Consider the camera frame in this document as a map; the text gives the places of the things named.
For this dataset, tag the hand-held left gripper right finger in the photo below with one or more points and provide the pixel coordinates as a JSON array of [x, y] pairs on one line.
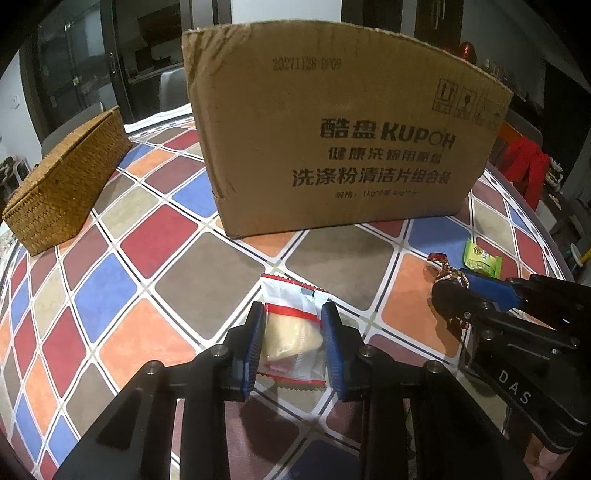
[[332, 350]]

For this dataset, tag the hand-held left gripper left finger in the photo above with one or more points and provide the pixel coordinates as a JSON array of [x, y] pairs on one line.
[[254, 350]]

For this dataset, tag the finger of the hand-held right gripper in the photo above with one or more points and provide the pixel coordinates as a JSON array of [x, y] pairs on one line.
[[494, 288], [455, 302]]

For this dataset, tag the gold red candy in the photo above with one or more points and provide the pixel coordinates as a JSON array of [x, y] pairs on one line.
[[445, 270]]

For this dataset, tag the white red-edged snack packet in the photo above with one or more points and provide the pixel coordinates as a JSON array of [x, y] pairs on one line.
[[291, 332]]

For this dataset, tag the brown cardboard box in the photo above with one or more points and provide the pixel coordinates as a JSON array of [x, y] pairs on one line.
[[323, 138]]

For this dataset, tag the green snack packet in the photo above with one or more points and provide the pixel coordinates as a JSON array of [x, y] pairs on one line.
[[482, 258]]

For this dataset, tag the red garment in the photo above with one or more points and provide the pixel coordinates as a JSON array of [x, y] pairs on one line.
[[526, 170]]

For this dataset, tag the pile of small toys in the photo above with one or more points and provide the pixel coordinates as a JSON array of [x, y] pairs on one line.
[[554, 174]]

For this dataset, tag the colourful checked tablecloth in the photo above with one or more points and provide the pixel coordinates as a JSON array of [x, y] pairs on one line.
[[138, 258]]

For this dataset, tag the grey dining chair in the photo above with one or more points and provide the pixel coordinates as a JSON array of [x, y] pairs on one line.
[[173, 87], [69, 127], [526, 124]]

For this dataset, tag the red foil balloon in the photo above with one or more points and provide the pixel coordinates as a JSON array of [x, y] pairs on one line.
[[467, 51]]

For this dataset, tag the woven wicker basket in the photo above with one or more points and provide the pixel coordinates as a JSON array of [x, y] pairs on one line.
[[64, 184]]

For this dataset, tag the white shoe rack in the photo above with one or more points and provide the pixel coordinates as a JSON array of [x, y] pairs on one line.
[[9, 175]]

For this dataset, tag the sliding glass door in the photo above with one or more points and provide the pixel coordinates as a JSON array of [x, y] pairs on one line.
[[69, 60]]

